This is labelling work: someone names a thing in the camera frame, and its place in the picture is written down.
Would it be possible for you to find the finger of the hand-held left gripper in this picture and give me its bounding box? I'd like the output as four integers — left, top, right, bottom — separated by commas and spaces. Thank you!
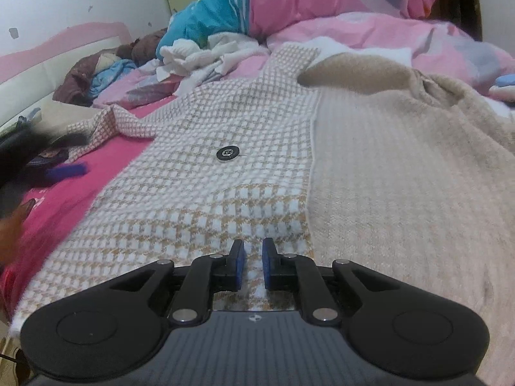
44, 162, 88, 181

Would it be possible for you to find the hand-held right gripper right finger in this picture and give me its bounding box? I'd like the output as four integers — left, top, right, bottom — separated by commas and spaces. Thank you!
262, 238, 403, 326

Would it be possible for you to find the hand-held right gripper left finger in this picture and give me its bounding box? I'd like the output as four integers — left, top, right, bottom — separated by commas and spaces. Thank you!
108, 239, 247, 326

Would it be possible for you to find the beige checked knit cardigan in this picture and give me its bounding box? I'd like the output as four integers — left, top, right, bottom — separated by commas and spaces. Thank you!
8, 44, 515, 386

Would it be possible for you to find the cream folded garment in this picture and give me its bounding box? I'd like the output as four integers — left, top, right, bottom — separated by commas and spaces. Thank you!
38, 100, 99, 137

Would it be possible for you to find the pink and white headboard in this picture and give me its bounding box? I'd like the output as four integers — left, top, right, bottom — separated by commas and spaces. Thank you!
0, 22, 133, 129

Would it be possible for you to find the brown garment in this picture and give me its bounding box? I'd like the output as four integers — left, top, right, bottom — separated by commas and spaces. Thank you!
52, 28, 167, 103

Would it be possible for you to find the light blue printed garment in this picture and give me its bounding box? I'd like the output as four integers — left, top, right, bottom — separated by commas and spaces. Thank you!
89, 60, 137, 97

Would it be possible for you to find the white knit garment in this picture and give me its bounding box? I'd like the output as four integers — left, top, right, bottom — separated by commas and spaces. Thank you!
155, 32, 270, 93

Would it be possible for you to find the pale pink folded garment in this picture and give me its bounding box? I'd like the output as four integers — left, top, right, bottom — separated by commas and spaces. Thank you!
489, 84, 515, 103

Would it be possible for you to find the dark wooden door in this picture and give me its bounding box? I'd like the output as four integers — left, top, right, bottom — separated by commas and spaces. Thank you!
436, 0, 483, 43

